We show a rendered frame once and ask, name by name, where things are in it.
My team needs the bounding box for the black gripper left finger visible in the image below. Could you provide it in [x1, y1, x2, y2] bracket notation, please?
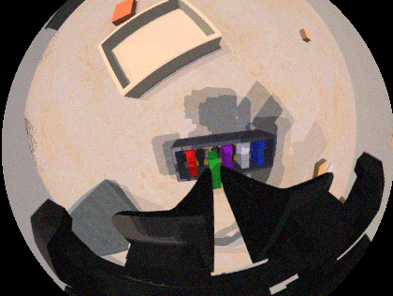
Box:
[112, 168, 215, 273]

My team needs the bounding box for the purple fuse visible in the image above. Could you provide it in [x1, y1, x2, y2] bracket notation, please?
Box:
[220, 144, 234, 170]

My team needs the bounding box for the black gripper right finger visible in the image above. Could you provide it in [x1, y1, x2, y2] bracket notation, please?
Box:
[220, 166, 333, 264]

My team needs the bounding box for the beige rectangular tray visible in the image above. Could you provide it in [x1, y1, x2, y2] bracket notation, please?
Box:
[97, 0, 223, 98]

